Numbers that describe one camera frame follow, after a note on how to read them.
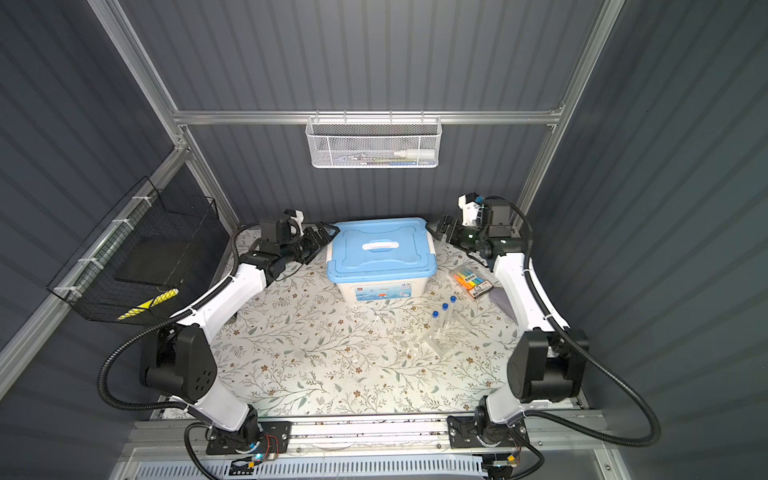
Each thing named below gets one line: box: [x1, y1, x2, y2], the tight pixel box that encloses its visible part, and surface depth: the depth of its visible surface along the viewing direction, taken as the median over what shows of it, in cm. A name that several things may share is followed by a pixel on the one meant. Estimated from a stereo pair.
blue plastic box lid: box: [327, 217, 437, 283], surface depth 91 cm
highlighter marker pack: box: [454, 270, 494, 299], surface depth 104 cm
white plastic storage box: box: [337, 278, 428, 303], surface depth 95 cm
